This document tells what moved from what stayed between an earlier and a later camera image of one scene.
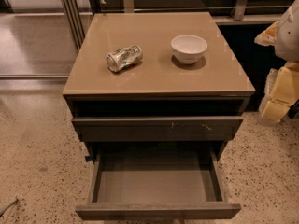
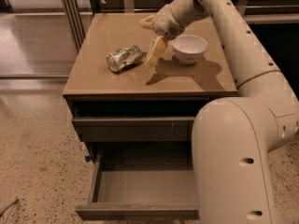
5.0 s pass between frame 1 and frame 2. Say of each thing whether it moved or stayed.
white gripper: moved
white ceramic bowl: stayed
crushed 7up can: stayed
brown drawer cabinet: stayed
